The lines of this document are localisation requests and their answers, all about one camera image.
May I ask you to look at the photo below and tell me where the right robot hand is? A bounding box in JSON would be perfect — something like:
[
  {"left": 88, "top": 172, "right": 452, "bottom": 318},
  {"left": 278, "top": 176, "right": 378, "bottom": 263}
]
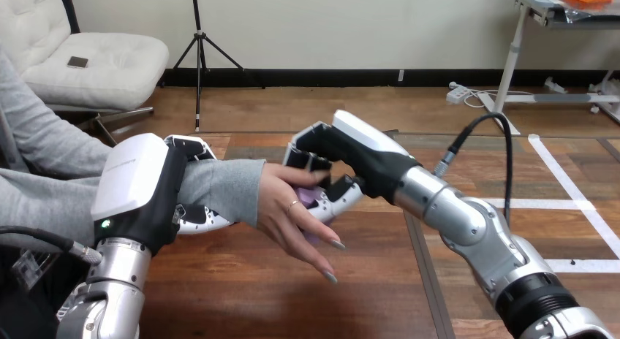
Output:
[{"left": 282, "top": 109, "right": 420, "bottom": 226}]

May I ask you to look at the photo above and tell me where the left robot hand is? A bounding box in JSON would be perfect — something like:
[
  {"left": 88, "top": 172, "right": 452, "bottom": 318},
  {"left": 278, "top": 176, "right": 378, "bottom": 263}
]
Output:
[{"left": 90, "top": 132, "right": 235, "bottom": 257}]

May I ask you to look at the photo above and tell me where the person's hand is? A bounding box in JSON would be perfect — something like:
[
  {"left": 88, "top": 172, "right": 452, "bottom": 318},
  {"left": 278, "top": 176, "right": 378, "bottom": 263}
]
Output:
[{"left": 256, "top": 162, "right": 348, "bottom": 286}]

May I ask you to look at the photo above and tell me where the purple block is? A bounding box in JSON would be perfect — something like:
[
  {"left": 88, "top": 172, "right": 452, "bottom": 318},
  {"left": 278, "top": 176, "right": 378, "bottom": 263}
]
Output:
[{"left": 294, "top": 184, "right": 335, "bottom": 245}]

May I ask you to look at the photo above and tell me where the person's forearm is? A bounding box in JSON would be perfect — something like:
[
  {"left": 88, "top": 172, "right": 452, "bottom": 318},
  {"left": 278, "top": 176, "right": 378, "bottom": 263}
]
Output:
[{"left": 0, "top": 159, "right": 267, "bottom": 251}]

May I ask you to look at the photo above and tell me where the person's body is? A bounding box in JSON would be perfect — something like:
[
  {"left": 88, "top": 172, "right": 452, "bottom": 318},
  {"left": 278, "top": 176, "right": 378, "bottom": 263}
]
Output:
[{"left": 0, "top": 46, "right": 113, "bottom": 339}]

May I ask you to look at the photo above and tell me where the white power strip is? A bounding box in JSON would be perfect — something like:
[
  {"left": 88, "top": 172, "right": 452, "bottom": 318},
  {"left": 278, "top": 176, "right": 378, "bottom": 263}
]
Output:
[{"left": 445, "top": 81, "right": 474, "bottom": 105}]

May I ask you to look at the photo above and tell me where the white cushioned chair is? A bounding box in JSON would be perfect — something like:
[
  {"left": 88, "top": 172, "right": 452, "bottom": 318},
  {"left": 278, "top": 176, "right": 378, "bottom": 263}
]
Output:
[{"left": 0, "top": 0, "right": 171, "bottom": 147}]

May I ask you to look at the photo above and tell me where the black tripod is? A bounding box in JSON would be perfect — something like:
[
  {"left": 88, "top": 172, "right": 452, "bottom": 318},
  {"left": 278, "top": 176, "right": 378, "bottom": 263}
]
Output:
[{"left": 159, "top": 0, "right": 267, "bottom": 134}]

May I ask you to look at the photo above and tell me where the white desk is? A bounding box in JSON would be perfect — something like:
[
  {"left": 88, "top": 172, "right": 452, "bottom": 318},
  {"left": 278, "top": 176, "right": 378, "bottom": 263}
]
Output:
[{"left": 477, "top": 0, "right": 620, "bottom": 137}]

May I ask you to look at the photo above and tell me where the black cable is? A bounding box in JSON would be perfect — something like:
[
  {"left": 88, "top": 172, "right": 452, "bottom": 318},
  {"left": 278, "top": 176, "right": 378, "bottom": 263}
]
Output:
[
  {"left": 433, "top": 112, "right": 515, "bottom": 226},
  {"left": 0, "top": 225, "right": 104, "bottom": 266}
]

